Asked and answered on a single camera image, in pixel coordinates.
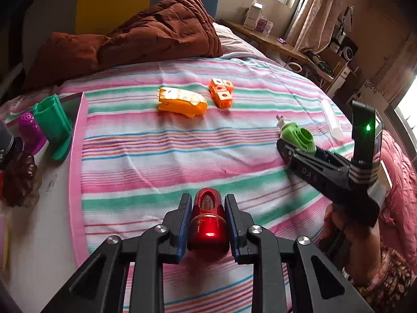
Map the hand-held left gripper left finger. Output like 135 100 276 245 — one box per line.
41 193 193 313

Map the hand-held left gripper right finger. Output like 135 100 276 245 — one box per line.
224 194 375 313

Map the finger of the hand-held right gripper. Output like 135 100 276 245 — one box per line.
314 147 352 167
276 139 302 170

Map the green ring shaped plastic piece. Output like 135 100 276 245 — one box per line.
276 115 317 156

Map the red glossy plastic toy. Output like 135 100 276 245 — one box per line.
187 187 232 263

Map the white tray with pink rim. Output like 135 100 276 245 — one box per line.
0 91 95 313

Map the purple perforated plastic piece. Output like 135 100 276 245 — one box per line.
18 112 48 154

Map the person's right forearm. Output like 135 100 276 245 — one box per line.
342 244 417 313

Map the person's right hand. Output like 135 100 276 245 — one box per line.
324 202 382 268

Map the clear white plastic tube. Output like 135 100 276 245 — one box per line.
321 99 345 142

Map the pink quilted blanket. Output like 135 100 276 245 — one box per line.
378 130 417 258

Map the floral cardboard box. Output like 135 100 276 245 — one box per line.
347 80 390 115

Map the striped pink green blanket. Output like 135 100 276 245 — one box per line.
0 57 391 313

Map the orange cube block cluster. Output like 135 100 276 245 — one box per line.
208 78 234 110

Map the wooden desk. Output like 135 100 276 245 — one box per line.
222 20 326 82

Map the pale pink pillow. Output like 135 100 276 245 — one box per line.
213 23 281 61

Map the orange toy car body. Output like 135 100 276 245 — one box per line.
158 86 208 118

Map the pink purple box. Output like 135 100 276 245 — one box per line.
256 18 273 34

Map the white box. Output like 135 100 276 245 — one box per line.
243 0 264 31

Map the beige curtain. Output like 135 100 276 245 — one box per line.
285 0 347 53

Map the green plastic holder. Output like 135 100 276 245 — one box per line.
33 94 74 161

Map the dark brown ridged ornament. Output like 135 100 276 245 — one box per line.
0 153 38 207

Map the rust brown quilted blanket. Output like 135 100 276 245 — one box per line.
24 0 224 90

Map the grey disc spindle case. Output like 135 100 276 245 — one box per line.
0 121 25 170

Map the yellow headboard panel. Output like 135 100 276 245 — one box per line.
76 0 154 35

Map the grey headboard panel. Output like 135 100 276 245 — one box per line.
21 0 82 62

